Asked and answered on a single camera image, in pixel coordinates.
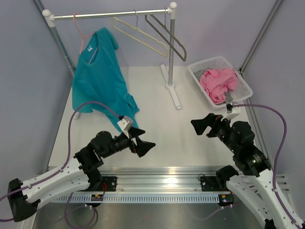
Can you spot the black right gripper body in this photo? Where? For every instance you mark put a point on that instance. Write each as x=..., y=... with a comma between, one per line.
x=223, y=130

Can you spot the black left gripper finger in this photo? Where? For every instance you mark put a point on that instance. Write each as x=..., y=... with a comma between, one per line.
x=143, y=147
x=134, y=133

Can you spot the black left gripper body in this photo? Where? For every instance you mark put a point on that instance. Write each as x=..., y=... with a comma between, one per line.
x=123, y=142

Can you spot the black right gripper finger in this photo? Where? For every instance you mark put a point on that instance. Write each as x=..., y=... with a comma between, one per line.
x=200, y=125
x=215, y=120

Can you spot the pink t shirt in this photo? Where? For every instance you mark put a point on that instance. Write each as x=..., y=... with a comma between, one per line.
x=219, y=83

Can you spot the cream hanger with metal hook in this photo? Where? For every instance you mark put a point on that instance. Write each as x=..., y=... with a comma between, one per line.
x=140, y=36

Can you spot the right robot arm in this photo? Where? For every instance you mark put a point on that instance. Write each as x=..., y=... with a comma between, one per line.
x=253, y=181

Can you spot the teal t shirt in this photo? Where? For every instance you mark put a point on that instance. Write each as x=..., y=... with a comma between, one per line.
x=98, y=83

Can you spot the grey cloth in basket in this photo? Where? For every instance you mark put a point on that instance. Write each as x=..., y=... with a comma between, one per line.
x=228, y=96

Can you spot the white plastic basket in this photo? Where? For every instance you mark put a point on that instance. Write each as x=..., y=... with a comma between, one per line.
x=241, y=93

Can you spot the white and metal clothes rack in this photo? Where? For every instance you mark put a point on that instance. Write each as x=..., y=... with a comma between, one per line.
x=173, y=45

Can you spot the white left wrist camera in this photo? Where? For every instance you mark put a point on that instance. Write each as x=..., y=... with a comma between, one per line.
x=125, y=123

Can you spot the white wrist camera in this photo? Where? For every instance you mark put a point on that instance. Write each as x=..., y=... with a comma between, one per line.
x=125, y=123
x=233, y=110

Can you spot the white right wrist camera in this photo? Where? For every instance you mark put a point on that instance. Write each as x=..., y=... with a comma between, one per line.
x=233, y=110

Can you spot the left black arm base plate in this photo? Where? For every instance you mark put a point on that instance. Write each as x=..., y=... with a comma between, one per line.
x=107, y=184

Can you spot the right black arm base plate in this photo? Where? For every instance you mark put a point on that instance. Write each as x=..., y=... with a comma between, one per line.
x=209, y=184

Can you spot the slotted white cable duct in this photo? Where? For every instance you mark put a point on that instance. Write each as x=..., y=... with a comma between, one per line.
x=139, y=198

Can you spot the aluminium mounting rail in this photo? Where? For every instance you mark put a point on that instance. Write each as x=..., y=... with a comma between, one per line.
x=158, y=179

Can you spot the pink wire hanger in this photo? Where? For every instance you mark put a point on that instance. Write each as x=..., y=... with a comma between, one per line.
x=83, y=37

